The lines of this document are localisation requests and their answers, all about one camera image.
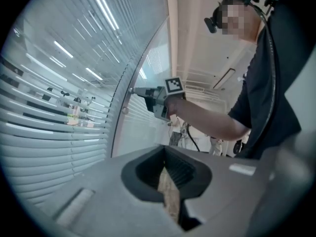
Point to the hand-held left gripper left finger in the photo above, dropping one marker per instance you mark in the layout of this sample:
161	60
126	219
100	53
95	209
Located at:
103	206

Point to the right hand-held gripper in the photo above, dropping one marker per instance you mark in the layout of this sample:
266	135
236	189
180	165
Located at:
160	100

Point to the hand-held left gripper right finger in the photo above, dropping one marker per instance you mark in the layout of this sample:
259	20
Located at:
222	194

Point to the frosted striped glass wall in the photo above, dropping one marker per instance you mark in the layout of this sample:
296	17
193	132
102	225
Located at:
49	107

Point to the person's right forearm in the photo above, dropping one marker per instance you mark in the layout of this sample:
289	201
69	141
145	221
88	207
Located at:
212	122

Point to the person's right hand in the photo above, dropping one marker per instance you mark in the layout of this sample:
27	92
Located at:
175	106

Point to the white ceiling air vent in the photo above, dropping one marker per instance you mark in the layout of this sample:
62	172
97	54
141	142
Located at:
195	88

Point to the black framed ceiling light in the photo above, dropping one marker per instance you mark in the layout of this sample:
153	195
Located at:
224	78

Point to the person's black shirt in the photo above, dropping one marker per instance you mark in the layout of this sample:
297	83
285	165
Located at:
259	95

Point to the grey metal window frame post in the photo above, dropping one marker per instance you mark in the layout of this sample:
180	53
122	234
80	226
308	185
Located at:
115	137

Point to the black head-worn camera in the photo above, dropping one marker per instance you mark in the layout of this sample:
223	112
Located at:
211	25

